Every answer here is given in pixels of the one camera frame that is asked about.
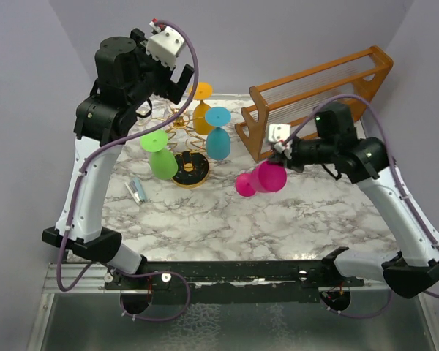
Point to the orange plastic goblet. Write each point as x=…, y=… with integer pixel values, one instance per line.
x=203, y=91

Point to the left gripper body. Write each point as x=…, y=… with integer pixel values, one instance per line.
x=155, y=75

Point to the gold wire wine glass rack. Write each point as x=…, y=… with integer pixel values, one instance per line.
x=189, y=149

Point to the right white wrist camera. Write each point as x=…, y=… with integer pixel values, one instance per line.
x=277, y=134

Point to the teal plastic goblet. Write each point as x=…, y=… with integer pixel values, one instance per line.
x=218, y=140

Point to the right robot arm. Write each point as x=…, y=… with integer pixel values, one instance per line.
x=368, y=164

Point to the light blue stapler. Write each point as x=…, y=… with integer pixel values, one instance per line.
x=135, y=188

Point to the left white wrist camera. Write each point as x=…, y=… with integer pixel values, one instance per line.
x=165, y=44

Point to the pink plastic goblet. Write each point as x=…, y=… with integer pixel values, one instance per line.
x=264, y=178

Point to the wooden rack with clear rods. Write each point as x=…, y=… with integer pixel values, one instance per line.
x=290, y=99

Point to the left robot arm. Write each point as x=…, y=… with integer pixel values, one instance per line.
x=129, y=71

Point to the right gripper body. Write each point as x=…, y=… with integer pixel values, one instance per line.
x=299, y=156

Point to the black base frame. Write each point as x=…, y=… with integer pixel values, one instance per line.
x=225, y=282

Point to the green plastic goblet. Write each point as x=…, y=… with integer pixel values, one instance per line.
x=162, y=161

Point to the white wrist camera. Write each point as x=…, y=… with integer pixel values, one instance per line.
x=165, y=44
x=277, y=134

